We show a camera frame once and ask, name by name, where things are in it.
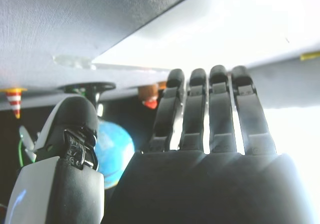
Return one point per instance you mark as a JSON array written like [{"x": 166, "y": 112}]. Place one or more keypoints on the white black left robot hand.
[{"x": 200, "y": 189}]

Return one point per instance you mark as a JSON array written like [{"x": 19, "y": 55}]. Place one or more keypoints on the blue globe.
[{"x": 112, "y": 154}]

